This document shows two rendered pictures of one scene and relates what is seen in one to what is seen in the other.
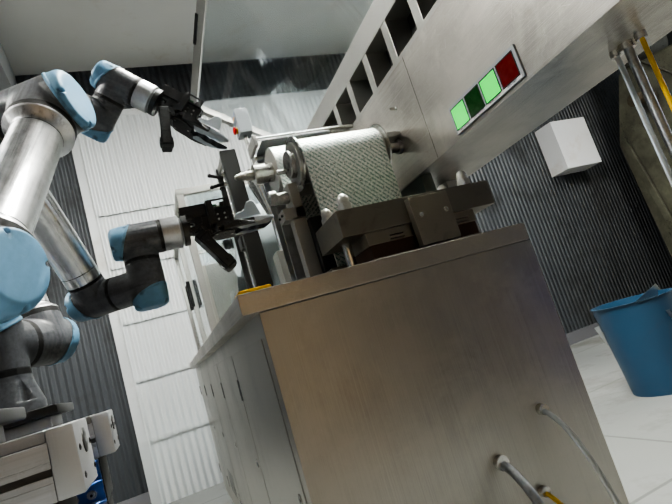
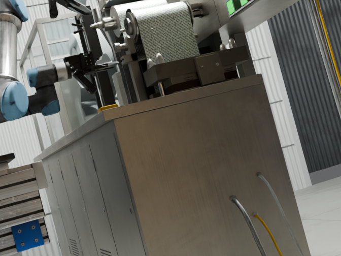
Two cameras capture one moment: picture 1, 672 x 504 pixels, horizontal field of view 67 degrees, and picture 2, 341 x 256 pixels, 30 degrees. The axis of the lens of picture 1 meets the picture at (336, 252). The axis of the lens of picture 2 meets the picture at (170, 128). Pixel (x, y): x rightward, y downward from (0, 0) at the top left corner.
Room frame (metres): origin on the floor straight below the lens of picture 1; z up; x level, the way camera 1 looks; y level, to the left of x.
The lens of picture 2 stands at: (-1.39, -0.13, 0.70)
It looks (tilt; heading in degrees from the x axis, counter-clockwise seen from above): 2 degrees up; 2
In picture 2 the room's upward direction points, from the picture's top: 15 degrees counter-clockwise
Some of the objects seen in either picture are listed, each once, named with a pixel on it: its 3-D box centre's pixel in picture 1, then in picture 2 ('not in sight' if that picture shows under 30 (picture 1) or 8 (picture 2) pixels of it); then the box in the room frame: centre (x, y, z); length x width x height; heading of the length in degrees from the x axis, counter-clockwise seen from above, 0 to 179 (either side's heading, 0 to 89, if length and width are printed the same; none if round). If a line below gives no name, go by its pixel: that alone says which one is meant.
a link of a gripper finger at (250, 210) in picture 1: (253, 212); (106, 60); (1.15, 0.16, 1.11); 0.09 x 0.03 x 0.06; 102
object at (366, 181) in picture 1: (359, 194); (171, 47); (1.28, -0.10, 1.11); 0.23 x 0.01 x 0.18; 111
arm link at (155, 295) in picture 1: (140, 285); (44, 101); (1.08, 0.43, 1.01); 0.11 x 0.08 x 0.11; 83
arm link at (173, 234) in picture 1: (172, 233); (61, 71); (1.11, 0.34, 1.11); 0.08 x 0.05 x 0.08; 21
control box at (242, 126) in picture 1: (240, 124); not in sight; (1.81, 0.21, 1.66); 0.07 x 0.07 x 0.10; 22
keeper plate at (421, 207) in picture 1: (433, 218); (209, 69); (1.10, -0.23, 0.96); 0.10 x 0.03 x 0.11; 111
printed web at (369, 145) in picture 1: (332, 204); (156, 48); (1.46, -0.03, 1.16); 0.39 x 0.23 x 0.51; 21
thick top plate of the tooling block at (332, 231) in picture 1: (404, 217); (196, 66); (1.18, -0.18, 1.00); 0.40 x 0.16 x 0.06; 111
